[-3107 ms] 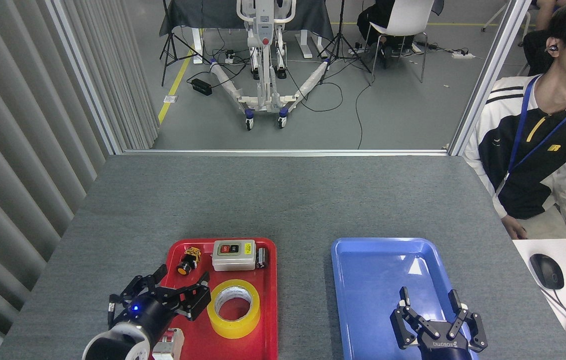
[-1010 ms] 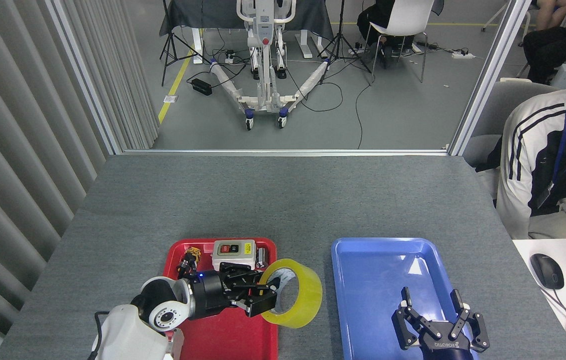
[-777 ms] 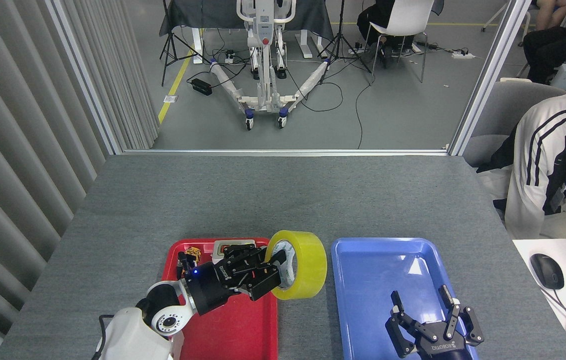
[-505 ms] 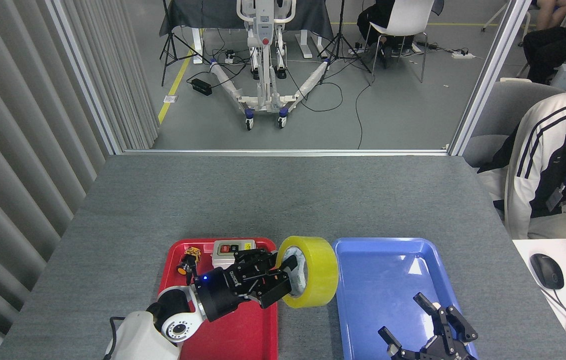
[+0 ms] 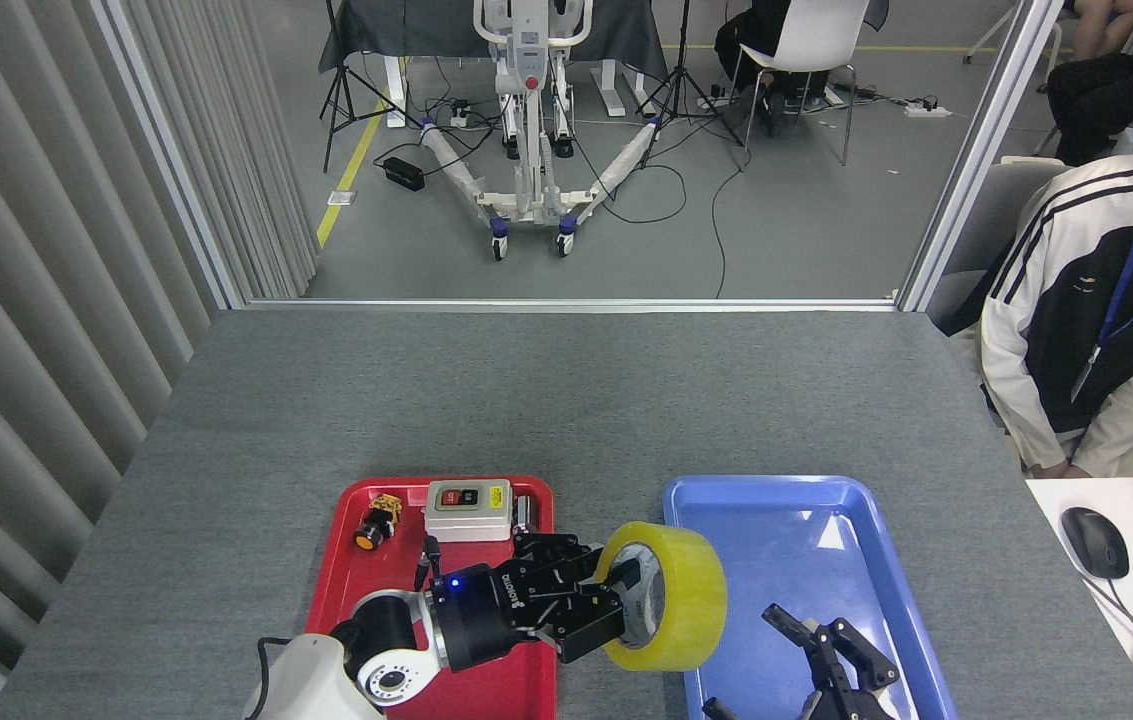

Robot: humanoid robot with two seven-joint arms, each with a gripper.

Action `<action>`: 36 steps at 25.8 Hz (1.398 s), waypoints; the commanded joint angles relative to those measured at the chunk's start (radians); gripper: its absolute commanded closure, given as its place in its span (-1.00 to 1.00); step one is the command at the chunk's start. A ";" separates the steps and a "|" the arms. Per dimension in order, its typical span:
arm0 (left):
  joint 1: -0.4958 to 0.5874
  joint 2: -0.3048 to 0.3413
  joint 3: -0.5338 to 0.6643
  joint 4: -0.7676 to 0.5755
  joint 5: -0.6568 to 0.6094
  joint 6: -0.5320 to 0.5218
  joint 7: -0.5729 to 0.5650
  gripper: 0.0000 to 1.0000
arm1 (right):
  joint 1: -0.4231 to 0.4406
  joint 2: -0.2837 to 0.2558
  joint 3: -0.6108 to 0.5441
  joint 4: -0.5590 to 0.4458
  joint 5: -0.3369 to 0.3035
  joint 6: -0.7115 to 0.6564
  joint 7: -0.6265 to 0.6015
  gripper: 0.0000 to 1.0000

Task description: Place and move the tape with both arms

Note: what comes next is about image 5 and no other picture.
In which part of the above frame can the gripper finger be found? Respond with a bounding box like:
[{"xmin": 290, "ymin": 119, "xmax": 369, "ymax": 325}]
[{"xmin": 761, "ymin": 602, "xmax": 903, "ymax": 720}]

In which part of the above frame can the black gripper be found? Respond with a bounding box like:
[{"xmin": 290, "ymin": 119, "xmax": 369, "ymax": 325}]
[{"xmin": 426, "ymin": 532, "xmax": 740, "ymax": 720}]

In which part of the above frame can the yellow tape roll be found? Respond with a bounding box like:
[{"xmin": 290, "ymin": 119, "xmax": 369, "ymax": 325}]
[{"xmin": 593, "ymin": 520, "xmax": 728, "ymax": 674}]

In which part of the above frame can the blue plastic tray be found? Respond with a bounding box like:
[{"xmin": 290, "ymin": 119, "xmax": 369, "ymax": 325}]
[{"xmin": 662, "ymin": 474, "xmax": 959, "ymax": 720}]

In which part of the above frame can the red plastic tray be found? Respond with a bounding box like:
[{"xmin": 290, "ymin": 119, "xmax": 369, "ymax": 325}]
[{"xmin": 303, "ymin": 475, "xmax": 558, "ymax": 720}]

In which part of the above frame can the yellow push button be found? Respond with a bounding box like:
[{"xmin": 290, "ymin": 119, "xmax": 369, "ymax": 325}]
[{"xmin": 353, "ymin": 491, "xmax": 405, "ymax": 554}]

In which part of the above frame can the black computer mouse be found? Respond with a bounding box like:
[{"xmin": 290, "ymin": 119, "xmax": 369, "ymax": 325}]
[{"xmin": 1060, "ymin": 506, "xmax": 1132, "ymax": 582}]

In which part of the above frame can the person in white jacket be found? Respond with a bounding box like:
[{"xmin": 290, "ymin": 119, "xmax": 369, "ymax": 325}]
[{"xmin": 978, "ymin": 98, "xmax": 1133, "ymax": 480}]

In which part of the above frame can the grey chair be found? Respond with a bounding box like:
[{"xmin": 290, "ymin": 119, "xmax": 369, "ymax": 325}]
[{"xmin": 925, "ymin": 157, "xmax": 1068, "ymax": 337}]

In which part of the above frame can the black power adapter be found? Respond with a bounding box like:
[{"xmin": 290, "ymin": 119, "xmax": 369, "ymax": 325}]
[{"xmin": 382, "ymin": 156, "xmax": 427, "ymax": 193}]

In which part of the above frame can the black tripod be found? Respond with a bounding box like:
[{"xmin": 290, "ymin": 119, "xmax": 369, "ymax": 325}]
[
  {"xmin": 635, "ymin": 0, "xmax": 748, "ymax": 172},
  {"xmin": 318, "ymin": 0, "xmax": 423, "ymax": 174}
]

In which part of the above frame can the white wheeled stand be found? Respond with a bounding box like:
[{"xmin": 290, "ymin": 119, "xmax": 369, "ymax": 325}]
[{"xmin": 418, "ymin": 0, "xmax": 665, "ymax": 264}]

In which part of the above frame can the person on white chair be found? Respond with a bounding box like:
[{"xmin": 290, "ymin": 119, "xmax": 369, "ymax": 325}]
[{"xmin": 713, "ymin": 0, "xmax": 893, "ymax": 137}]

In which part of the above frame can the white chair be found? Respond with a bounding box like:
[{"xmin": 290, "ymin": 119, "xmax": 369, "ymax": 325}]
[{"xmin": 730, "ymin": 0, "xmax": 873, "ymax": 167}]

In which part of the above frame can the table with dark cloth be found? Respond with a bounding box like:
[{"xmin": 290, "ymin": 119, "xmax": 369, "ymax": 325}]
[{"xmin": 318, "ymin": 0, "xmax": 670, "ymax": 130}]

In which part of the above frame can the person in dark trousers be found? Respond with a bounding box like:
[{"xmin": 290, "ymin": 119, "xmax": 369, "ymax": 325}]
[{"xmin": 1045, "ymin": 0, "xmax": 1133, "ymax": 167}]

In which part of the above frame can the grey switch box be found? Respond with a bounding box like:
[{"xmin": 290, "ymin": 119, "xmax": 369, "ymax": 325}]
[{"xmin": 423, "ymin": 478, "xmax": 514, "ymax": 544}]

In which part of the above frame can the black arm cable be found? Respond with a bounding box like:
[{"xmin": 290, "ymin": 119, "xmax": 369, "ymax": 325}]
[{"xmin": 413, "ymin": 536, "xmax": 443, "ymax": 593}]

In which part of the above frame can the silver rail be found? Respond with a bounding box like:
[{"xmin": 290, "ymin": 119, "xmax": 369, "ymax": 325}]
[{"xmin": 243, "ymin": 296, "xmax": 903, "ymax": 314}]

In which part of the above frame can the black floor cable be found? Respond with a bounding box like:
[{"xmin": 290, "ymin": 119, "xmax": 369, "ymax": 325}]
[{"xmin": 710, "ymin": 148, "xmax": 749, "ymax": 300}]

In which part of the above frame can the silver post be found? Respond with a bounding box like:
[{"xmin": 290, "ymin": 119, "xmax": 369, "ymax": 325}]
[{"xmin": 895, "ymin": 0, "xmax": 1068, "ymax": 314}]

